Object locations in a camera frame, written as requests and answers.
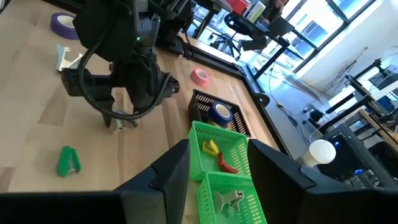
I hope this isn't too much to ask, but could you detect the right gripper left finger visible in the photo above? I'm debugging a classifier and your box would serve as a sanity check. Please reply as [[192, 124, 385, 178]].
[[119, 139, 192, 224]]

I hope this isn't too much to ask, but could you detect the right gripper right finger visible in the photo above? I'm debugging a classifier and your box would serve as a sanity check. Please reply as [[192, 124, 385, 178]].
[[247, 138, 317, 224]]

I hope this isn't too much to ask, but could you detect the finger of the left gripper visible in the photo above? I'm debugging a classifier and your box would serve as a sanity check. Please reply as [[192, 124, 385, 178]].
[[131, 108, 146, 126], [102, 100, 114, 129]]

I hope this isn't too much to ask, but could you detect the green plastic basket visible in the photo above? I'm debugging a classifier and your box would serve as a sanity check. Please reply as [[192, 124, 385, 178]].
[[187, 120, 251, 182], [196, 170, 269, 224]]

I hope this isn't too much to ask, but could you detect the red stapler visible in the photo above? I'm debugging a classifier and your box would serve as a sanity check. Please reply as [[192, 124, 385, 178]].
[[216, 151, 239, 174]]

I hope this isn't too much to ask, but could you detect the pink tape roll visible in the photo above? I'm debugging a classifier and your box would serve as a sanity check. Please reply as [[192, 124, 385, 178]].
[[190, 68, 211, 88]]

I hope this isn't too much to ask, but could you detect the green stapler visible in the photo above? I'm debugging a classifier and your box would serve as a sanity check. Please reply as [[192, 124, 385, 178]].
[[55, 146, 82, 178]]

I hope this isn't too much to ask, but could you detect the black plastic basket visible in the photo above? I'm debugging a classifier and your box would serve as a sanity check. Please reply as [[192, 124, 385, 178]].
[[187, 89, 252, 138]]

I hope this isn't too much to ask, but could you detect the yellow tape roll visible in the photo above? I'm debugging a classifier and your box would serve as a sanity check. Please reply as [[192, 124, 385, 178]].
[[208, 119, 233, 131]]

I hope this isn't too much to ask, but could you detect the blue tape roll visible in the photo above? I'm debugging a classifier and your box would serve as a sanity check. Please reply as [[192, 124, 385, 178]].
[[207, 101, 234, 128]]

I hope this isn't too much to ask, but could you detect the purple tape roll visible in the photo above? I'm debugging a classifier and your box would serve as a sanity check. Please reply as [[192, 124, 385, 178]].
[[50, 12, 80, 40]]

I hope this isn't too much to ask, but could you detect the white bulb lamp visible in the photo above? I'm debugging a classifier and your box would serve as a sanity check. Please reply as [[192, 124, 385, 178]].
[[300, 139, 337, 169]]

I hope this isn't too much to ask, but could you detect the black computer case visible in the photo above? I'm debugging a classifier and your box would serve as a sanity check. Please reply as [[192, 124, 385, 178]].
[[317, 123, 393, 189]]

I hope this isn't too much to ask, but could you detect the black office chair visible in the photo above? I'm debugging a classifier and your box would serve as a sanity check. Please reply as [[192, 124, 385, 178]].
[[214, 12, 274, 62]]

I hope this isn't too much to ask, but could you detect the black background desk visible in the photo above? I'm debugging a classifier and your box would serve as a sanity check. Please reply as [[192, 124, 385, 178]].
[[325, 57, 398, 125]]

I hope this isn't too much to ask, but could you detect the red box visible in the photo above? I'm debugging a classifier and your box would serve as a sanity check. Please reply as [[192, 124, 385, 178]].
[[225, 0, 249, 16]]

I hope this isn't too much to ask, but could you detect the white green box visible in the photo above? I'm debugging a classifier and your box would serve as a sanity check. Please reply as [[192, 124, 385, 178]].
[[245, 1, 267, 24]]

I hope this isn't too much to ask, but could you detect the office desk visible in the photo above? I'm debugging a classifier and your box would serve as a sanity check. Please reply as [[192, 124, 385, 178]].
[[239, 14, 321, 80]]

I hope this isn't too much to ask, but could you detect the person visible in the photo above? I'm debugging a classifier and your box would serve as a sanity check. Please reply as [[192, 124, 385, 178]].
[[262, 0, 290, 25]]

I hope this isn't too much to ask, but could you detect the large glass window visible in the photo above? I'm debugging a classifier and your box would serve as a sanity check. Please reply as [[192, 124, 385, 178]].
[[192, 0, 377, 74]]

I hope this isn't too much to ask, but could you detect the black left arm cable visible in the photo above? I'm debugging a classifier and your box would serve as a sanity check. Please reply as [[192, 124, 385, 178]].
[[76, 46, 172, 121]]

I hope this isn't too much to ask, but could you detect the black floor cable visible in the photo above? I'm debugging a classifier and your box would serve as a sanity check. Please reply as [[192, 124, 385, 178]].
[[269, 67, 313, 147]]

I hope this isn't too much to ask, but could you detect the black metal table frame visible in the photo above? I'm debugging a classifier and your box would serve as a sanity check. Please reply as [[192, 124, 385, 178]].
[[174, 30, 293, 156]]

